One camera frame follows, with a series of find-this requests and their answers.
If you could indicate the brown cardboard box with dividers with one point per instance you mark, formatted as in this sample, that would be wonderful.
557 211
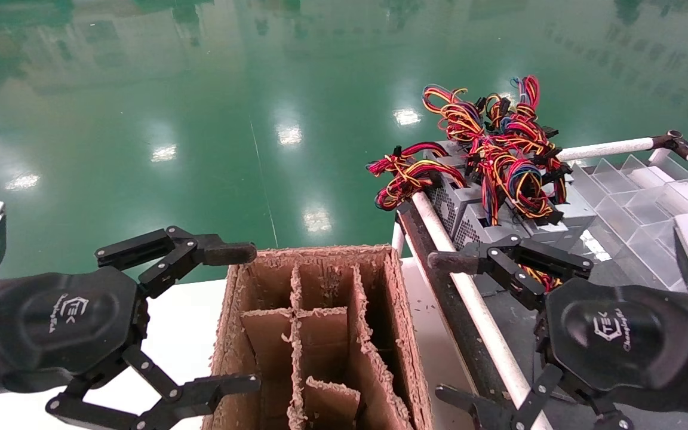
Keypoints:
260 334

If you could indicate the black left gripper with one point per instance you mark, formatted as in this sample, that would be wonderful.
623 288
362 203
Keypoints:
69 322

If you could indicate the black frame rail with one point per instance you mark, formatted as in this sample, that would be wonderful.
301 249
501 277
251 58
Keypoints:
451 322

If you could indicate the white frame pipe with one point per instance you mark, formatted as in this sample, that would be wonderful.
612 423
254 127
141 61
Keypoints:
607 149
399 239
481 322

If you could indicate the clear acrylic compartment organizer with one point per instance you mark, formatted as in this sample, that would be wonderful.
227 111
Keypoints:
630 203

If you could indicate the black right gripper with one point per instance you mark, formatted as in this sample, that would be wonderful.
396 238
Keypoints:
619 334

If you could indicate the black pipe connector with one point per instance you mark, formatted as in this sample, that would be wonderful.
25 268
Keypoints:
675 142

